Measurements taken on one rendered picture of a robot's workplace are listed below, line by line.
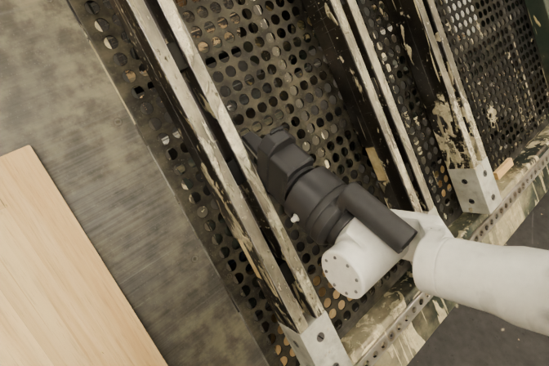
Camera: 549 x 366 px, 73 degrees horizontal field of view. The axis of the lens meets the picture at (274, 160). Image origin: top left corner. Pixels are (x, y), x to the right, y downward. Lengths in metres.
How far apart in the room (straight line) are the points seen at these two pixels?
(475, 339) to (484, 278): 1.53
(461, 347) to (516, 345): 0.24
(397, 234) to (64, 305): 0.43
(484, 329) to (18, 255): 1.77
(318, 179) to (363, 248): 0.11
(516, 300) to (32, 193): 0.53
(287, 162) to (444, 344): 1.47
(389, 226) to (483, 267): 0.10
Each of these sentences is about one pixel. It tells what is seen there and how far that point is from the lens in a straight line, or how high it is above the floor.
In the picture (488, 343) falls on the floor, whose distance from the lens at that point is 1.95.
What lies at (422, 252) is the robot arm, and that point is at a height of 1.30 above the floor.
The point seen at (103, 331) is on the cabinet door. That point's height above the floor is 1.13.
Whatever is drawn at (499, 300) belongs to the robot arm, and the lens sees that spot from 0.40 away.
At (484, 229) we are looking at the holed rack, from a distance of 1.03.
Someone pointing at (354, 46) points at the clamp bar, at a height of 1.31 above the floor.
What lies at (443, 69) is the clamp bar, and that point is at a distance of 0.91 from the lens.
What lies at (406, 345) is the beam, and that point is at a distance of 0.88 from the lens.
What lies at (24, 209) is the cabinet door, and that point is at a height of 1.27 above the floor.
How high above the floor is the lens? 1.64
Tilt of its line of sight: 45 degrees down
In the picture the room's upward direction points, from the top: straight up
